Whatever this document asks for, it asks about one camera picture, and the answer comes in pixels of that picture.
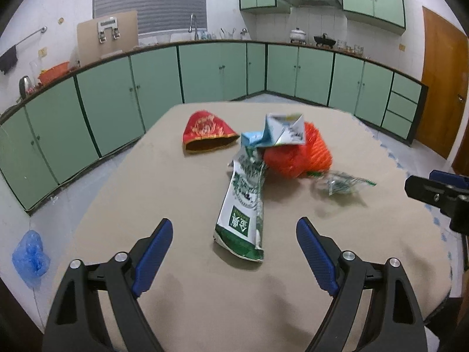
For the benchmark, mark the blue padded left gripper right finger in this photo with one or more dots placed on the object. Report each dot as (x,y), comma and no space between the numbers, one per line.
(393,320)

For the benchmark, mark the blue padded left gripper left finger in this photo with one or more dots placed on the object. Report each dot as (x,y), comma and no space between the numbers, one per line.
(76,321)

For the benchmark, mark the small green clear wrapper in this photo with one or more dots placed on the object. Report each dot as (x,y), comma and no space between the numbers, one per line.
(338,183)

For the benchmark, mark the orange foam net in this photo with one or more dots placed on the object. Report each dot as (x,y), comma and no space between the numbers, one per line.
(292,161)

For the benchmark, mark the white blue carton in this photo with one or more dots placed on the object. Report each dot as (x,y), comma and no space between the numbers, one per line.
(279,130)

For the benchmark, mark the green white snack bag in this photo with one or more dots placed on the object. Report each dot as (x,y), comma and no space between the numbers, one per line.
(239,227)

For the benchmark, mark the red gold paper bag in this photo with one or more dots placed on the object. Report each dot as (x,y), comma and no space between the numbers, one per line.
(206,132)

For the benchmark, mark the green lower kitchen cabinets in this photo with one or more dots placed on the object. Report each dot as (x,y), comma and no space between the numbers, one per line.
(94,112)

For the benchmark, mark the blue plastic bag on floor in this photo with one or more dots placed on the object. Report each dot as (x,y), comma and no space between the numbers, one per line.
(30,260)

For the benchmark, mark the wooden door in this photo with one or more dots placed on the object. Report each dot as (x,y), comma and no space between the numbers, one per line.
(445,73)

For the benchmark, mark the black wok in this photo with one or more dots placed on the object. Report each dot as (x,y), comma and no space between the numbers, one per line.
(324,41)

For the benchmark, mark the white enamel pot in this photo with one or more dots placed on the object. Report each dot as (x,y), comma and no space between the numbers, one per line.
(298,36)

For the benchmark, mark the steel electric kettle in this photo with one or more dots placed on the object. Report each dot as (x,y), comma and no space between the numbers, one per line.
(26,87)

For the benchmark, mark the orange basin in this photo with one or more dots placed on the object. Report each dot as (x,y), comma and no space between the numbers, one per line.
(53,73)

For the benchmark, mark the brown board with dispenser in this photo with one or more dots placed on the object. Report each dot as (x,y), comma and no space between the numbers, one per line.
(106,36)

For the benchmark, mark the chrome sink faucet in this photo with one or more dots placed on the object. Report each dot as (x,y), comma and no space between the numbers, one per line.
(193,27)

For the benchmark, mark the dark towel on rail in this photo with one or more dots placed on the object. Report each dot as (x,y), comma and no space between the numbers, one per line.
(8,60)

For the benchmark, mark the metal towel rail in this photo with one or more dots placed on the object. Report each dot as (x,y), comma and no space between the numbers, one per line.
(40,31)

